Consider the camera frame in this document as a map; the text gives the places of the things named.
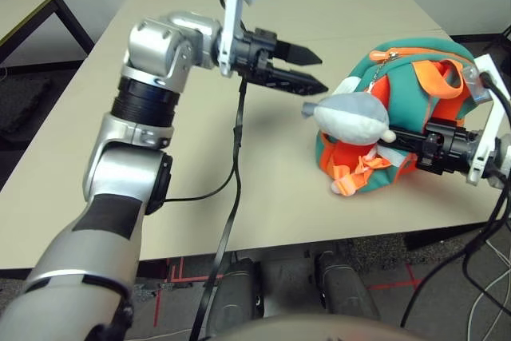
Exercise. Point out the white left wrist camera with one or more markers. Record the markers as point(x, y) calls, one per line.
point(235, 9)

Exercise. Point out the dark left robot leg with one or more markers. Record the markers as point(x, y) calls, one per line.
point(235, 297)

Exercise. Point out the grey white plush dolphin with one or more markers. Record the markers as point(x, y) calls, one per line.
point(351, 117)

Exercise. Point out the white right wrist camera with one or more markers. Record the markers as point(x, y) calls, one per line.
point(485, 149)

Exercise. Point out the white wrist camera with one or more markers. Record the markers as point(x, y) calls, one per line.
point(235, 9)
point(485, 149)

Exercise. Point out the grey robot torso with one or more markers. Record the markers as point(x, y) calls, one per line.
point(319, 329)

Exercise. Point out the dark robot leg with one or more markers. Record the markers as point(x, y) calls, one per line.
point(345, 285)
point(235, 297)

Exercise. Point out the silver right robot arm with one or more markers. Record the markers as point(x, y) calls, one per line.
point(504, 157)

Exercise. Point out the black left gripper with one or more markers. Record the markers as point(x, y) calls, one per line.
point(253, 55)

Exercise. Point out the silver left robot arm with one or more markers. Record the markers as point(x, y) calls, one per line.
point(159, 41)

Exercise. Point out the dark right robot leg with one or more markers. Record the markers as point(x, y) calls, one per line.
point(345, 285)

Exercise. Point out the black-framed side table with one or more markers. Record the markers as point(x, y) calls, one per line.
point(60, 13)

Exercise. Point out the teal and orange backpack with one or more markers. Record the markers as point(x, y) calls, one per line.
point(403, 89)

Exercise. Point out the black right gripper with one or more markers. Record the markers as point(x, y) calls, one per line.
point(447, 147)

